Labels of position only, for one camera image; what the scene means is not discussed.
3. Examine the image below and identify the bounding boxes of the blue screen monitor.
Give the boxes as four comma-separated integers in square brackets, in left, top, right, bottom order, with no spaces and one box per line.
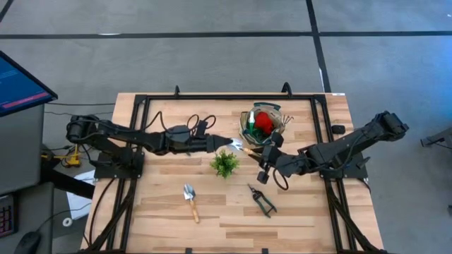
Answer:
[0,50,59,118]

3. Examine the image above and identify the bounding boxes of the black stand leg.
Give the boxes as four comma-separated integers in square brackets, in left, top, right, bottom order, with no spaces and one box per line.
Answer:
[40,168,96,200]

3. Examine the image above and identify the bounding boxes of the black keyboard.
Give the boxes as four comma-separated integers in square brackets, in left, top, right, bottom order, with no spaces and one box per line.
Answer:
[0,195,18,238]

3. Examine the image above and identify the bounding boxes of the grey tripod leg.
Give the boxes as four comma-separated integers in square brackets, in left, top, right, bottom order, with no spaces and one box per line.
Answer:
[419,126,452,148]

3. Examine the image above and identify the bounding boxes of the green plant in white pot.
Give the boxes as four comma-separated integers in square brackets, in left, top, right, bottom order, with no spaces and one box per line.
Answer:
[209,149,241,179]

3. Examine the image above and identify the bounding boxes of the green handled pruning shears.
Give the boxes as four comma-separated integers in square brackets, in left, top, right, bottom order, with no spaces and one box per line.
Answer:
[246,183,278,219]

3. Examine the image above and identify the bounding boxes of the cream canvas bag green trim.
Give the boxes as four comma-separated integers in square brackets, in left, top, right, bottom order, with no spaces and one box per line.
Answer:
[238,102,287,147]

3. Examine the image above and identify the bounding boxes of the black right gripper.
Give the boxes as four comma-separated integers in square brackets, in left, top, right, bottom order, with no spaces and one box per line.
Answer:
[249,131,297,178]

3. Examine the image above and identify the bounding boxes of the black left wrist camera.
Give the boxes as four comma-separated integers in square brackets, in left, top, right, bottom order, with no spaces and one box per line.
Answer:
[195,119,210,138]

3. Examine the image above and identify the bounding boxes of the yellow clamp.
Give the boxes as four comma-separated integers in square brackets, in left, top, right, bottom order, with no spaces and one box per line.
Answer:
[41,143,83,168]

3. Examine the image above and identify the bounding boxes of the white paper sheet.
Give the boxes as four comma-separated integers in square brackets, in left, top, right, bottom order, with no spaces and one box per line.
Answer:
[65,169,97,220]

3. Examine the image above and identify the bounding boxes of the black metal table frame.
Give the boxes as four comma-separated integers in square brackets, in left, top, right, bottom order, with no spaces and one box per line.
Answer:
[76,81,389,254]

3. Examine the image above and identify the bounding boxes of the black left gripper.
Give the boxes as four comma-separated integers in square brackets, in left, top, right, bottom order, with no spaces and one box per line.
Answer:
[164,124,234,157]

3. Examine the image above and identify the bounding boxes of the green and white spray bottle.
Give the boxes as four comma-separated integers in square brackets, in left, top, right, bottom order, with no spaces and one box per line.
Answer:
[246,111,257,135]

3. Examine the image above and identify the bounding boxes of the red and black garden glove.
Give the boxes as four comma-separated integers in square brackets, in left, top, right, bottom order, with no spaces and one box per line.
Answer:
[253,111,276,136]

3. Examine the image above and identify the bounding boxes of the black computer mouse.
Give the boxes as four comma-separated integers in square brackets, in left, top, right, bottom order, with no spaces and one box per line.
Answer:
[13,230,42,254]

